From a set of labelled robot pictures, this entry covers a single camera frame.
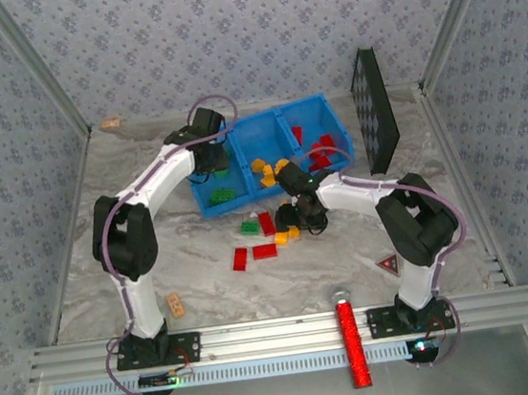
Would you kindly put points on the green lego brick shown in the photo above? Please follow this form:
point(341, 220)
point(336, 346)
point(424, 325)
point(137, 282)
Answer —
point(217, 198)
point(220, 174)
point(250, 227)
point(230, 193)

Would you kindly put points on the yellow sloped lego brick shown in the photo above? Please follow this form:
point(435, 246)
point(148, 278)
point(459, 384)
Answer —
point(268, 176)

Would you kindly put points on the yellow round lego piece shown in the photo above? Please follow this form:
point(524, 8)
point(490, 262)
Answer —
point(281, 164)

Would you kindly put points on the blue three-compartment plastic bin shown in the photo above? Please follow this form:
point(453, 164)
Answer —
point(261, 132)

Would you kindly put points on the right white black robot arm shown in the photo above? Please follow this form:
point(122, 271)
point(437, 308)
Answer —
point(417, 227)

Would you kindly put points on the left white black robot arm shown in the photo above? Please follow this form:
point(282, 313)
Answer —
point(124, 234)

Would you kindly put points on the black red triangle sign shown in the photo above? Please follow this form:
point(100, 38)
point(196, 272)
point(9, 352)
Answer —
point(389, 265)

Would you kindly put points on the black checkered board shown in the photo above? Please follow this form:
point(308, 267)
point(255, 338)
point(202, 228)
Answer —
point(374, 111)

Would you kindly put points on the red glitter tube silver cap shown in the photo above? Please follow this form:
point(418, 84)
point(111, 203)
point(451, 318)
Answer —
point(353, 341)

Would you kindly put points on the small orange wooden block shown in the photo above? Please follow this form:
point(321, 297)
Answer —
point(176, 305)

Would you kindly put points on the right small circuit board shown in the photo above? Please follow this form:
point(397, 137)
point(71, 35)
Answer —
point(422, 346)

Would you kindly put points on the small circuit board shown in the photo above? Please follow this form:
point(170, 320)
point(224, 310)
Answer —
point(422, 346)
point(158, 379)

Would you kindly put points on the left small circuit board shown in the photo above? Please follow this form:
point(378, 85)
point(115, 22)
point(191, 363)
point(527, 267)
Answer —
point(158, 379)

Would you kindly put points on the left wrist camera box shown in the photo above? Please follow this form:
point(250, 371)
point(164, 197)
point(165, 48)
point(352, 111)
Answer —
point(208, 120)

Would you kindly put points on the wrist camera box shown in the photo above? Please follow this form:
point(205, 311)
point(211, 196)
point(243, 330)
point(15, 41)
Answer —
point(208, 120)
point(292, 175)

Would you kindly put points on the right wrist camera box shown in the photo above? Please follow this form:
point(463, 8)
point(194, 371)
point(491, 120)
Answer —
point(292, 175)

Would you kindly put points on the long aluminium base rail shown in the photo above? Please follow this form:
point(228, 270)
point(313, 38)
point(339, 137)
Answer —
point(271, 336)

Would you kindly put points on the right black mount plate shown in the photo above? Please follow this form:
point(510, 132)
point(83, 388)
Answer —
point(380, 323)

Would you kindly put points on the black mount plate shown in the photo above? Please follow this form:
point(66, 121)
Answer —
point(380, 323)
point(186, 349)

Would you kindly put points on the right aluminium side rail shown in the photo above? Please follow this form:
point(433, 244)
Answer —
point(438, 128)

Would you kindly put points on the left black mount plate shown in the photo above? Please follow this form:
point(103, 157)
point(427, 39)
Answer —
point(186, 349)

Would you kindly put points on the left aluminium corner post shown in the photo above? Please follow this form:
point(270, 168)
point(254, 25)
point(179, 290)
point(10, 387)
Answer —
point(40, 66)

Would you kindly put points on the aluminium corner post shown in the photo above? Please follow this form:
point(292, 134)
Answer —
point(40, 66)
point(454, 15)

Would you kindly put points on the right aluminium corner post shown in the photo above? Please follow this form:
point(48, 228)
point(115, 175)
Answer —
point(454, 15)

